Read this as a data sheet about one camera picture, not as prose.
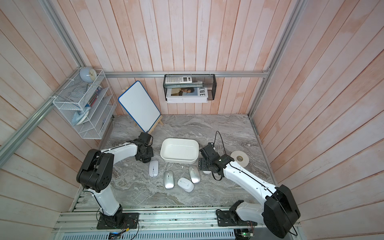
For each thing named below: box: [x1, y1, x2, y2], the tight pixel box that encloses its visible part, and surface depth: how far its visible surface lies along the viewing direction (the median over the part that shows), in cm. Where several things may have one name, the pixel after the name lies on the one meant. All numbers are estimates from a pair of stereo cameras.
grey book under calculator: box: [164, 80, 203, 89], surface depth 90 cm
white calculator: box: [165, 76, 193, 85], surface depth 92 cm
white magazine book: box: [166, 87, 209, 104], surface depth 95 cm
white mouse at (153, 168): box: [149, 160, 159, 177], surface depth 92 cm
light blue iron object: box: [72, 106, 92, 127], surface depth 81 cm
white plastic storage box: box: [160, 137, 200, 165], surface depth 100 cm
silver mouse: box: [163, 170, 175, 190], surface depth 88 cm
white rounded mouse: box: [189, 166, 201, 184], surface depth 90 cm
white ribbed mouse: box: [177, 177, 195, 193], surface depth 85 cm
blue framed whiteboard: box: [118, 80, 161, 133], surface depth 100 cm
